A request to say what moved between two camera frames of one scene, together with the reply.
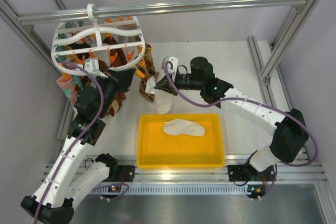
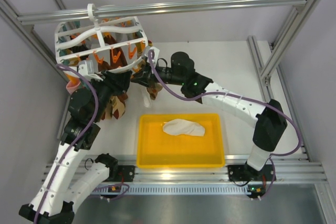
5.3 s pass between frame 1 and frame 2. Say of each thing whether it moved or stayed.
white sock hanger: stayed
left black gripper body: stayed
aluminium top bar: stayed
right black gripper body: moved
